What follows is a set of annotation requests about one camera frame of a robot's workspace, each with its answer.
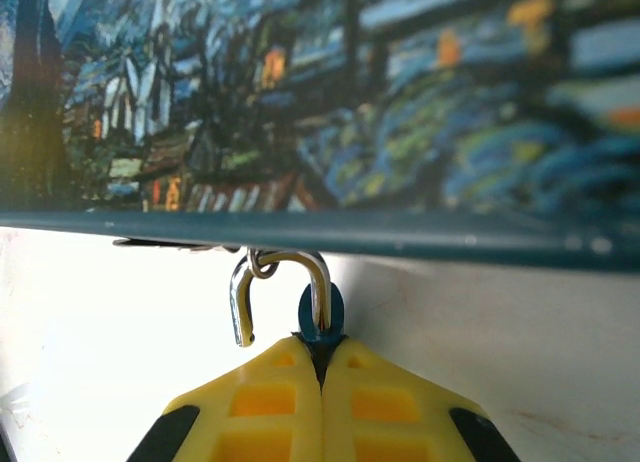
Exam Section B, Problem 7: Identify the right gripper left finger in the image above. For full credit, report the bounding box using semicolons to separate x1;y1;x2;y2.
127;333;325;462

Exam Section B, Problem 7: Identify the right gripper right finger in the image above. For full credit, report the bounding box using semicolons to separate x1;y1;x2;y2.
319;333;522;462

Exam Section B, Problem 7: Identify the silver metal hook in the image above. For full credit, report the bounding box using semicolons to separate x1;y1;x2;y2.
228;248;347;383

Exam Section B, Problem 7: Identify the starry night painted tin box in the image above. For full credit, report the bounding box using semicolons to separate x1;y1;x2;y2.
0;0;640;279

